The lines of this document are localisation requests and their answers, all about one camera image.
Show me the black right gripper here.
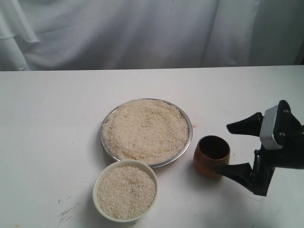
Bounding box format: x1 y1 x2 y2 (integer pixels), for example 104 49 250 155
214 113 304 196

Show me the brown wooden cup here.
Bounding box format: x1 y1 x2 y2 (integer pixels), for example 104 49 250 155
193 135 230 180

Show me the rice heap on plate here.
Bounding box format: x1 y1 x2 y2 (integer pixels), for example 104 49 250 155
102 99 190 165

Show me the white ceramic bowl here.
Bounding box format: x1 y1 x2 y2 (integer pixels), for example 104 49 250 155
93 160 158 223

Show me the round metal plate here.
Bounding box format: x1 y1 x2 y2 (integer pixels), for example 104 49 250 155
100 97 193 169

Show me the white backdrop cloth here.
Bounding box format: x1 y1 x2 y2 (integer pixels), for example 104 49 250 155
0 0 304 71

